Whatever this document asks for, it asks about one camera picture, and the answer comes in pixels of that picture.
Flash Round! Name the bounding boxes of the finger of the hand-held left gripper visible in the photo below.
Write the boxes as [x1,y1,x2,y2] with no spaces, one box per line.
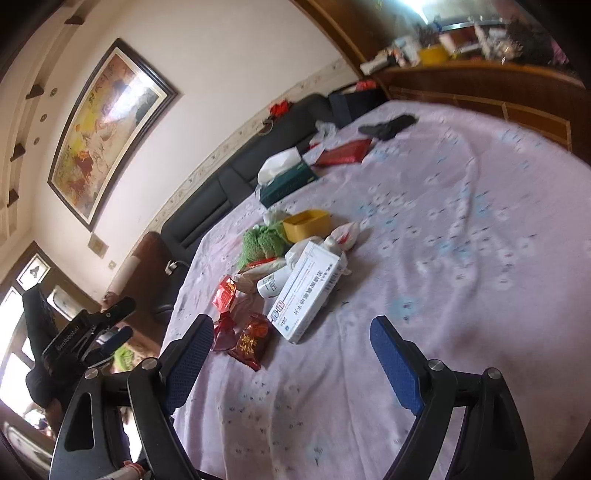
[98,296,137,327]
[89,326,134,368]

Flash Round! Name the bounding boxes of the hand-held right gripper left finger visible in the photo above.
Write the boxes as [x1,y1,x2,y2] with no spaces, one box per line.
[48,314,215,480]

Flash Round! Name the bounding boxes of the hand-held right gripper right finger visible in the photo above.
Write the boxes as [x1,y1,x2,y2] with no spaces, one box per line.
[369,315,543,480]

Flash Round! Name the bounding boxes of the person's left forearm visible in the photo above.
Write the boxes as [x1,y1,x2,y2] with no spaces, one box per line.
[41,400,65,439]

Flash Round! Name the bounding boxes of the red clear wrapper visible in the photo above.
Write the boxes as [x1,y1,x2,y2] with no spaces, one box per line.
[210,311,241,352]

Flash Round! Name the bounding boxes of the brown armchair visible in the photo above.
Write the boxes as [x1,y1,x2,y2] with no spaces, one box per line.
[99,231,185,352]

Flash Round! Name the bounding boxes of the wooden framed window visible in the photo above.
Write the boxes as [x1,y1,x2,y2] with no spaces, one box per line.
[0,240,100,416]

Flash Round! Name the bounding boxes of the dark red snack packet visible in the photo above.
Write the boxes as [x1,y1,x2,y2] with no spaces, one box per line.
[226,315,273,372]

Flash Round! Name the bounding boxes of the small red packet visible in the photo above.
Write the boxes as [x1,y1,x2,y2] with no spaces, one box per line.
[211,275,238,312]

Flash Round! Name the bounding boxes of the small white bottle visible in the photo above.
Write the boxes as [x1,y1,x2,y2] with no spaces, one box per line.
[256,272,293,300]

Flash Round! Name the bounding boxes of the beige snack packet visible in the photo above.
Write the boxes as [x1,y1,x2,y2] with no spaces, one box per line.
[233,256,289,287]

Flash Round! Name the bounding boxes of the white medicine box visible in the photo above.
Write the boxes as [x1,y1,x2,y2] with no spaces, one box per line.
[267,240,348,344]

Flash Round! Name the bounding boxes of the green cloth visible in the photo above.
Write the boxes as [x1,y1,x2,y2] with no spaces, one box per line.
[236,220,289,271]

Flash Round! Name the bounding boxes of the white plastic bag red print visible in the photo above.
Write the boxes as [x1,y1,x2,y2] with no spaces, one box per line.
[321,220,362,254]

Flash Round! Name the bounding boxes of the lilac floral bed sheet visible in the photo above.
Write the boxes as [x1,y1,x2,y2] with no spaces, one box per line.
[159,99,591,480]

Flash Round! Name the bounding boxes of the black sofa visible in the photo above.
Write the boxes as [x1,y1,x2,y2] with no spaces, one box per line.
[159,92,370,273]

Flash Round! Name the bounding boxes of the yellow plastic box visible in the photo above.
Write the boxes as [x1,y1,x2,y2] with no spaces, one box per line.
[281,209,333,243]

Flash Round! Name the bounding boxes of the large framed painting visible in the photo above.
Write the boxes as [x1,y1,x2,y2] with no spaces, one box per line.
[47,38,179,233]

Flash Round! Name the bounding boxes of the small white plastic bag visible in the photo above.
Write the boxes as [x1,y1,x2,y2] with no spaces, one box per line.
[262,205,293,227]

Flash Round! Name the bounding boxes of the green tissue box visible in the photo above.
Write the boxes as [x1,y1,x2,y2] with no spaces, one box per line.
[256,148,320,209]

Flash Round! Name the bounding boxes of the flat red box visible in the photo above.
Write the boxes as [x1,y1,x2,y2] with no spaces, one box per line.
[314,137,374,168]

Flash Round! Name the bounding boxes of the black cloth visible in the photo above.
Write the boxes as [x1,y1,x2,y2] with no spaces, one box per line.
[358,114,420,140]

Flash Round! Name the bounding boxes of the crumpled white plastic bag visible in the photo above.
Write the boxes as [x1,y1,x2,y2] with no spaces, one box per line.
[308,121,338,151]

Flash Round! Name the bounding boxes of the dark blue bag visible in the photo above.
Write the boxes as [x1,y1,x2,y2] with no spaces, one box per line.
[328,85,389,130]

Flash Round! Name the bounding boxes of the wooden counter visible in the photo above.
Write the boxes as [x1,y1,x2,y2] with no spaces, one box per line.
[369,60,587,153]

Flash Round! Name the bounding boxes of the dark clothes pile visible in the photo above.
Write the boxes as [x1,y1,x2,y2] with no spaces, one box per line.
[503,21,559,61]

